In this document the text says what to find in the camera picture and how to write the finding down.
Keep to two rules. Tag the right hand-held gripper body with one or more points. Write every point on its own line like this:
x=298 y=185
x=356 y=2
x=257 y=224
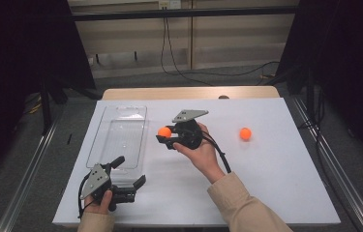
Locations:
x=188 y=133

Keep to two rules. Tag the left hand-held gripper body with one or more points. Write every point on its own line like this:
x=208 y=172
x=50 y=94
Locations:
x=103 y=187

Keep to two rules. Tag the orange table tennis ball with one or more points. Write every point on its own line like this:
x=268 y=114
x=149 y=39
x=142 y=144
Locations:
x=245 y=133
x=164 y=132

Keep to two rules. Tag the clear plastic tray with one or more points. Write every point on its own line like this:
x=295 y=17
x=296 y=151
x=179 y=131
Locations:
x=121 y=141

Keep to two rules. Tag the person's left hand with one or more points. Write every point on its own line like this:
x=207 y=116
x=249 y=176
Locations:
x=100 y=208

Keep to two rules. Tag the person's right hand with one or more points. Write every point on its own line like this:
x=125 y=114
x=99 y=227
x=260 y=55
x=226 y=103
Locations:
x=203 y=158

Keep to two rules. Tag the wooden table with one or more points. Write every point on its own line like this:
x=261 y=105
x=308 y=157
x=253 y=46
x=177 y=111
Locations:
x=169 y=92

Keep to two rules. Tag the small black floor object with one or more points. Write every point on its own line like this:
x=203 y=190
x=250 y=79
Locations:
x=69 y=139

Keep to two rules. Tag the black metal stand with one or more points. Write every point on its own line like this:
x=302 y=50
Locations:
x=310 y=100
x=45 y=109

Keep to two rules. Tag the white table board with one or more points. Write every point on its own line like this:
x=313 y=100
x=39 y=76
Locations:
x=282 y=180

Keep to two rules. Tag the black horizontal bar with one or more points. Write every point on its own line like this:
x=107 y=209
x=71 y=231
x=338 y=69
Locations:
x=169 y=13

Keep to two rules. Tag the dark curtain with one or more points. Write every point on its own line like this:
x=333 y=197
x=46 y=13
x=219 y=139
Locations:
x=8 y=80
x=356 y=64

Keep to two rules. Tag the aluminium floor rail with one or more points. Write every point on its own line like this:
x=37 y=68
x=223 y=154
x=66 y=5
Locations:
x=24 y=183
x=330 y=161

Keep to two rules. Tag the white wall socket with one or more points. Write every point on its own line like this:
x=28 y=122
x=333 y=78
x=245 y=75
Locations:
x=169 y=4

